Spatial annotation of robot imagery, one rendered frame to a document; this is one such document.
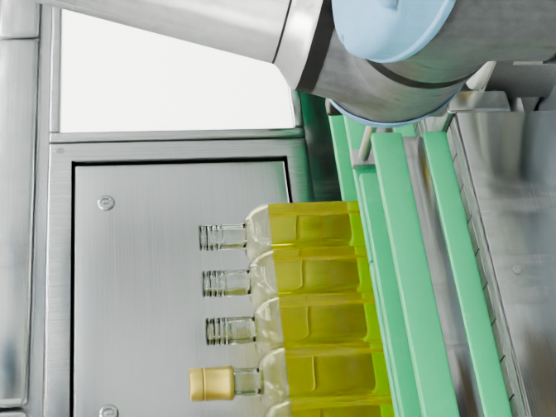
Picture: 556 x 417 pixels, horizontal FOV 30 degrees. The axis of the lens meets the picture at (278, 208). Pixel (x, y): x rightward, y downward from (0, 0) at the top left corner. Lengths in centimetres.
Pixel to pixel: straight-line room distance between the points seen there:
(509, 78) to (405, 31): 51
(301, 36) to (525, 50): 17
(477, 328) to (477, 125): 23
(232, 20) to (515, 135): 42
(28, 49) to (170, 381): 54
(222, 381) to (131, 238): 31
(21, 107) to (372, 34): 83
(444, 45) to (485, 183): 40
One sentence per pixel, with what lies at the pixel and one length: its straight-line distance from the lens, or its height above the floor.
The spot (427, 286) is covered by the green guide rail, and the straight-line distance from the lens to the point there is 100.
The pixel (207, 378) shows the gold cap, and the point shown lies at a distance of 106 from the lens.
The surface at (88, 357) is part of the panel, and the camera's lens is 122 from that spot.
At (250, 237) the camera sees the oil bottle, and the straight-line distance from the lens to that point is 113.
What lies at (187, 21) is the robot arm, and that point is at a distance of 79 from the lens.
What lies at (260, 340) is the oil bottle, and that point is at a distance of 108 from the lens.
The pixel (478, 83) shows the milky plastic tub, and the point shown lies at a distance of 115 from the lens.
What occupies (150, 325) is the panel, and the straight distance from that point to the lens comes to 124.
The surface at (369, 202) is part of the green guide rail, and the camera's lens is 112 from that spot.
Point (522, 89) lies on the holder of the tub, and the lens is 118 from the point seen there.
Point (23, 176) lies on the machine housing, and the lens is 136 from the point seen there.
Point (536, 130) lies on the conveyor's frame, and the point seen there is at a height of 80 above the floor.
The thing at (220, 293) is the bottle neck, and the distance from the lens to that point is 112.
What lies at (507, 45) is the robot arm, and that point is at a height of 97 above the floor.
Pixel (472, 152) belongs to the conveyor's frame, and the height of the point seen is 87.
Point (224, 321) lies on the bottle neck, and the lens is 109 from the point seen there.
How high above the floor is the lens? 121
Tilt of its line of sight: 8 degrees down
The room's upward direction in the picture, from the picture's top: 92 degrees counter-clockwise
